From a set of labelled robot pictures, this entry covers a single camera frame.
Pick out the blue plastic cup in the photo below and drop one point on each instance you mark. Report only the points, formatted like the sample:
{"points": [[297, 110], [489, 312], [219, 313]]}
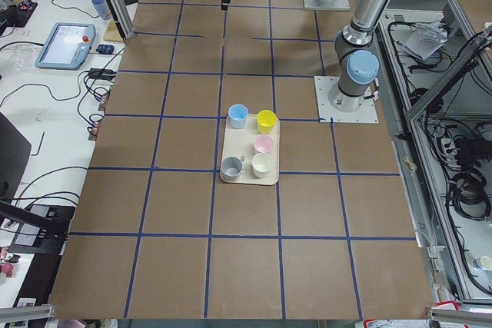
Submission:
{"points": [[237, 115]]}

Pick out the yellow plastic cup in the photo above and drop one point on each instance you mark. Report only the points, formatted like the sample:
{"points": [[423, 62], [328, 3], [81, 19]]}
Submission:
{"points": [[266, 121]]}

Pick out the pink plastic cup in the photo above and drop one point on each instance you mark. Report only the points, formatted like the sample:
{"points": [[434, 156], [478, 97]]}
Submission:
{"points": [[263, 144]]}

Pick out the pale green plastic cup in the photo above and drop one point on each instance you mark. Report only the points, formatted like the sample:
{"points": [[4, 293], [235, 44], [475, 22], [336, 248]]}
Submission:
{"points": [[262, 164]]}

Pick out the grey plastic cup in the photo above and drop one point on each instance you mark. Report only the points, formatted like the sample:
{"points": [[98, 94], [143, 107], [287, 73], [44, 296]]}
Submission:
{"points": [[231, 168]]}

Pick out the small blue mug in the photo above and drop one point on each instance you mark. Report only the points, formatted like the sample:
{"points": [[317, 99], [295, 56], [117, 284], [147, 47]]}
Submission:
{"points": [[101, 8]]}

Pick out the cream plastic tray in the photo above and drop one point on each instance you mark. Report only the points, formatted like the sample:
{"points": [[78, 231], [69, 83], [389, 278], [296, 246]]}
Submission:
{"points": [[239, 143]]}

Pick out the blue teach pendant tablet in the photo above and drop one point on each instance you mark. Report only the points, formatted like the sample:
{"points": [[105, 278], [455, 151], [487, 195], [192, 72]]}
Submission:
{"points": [[66, 47]]}

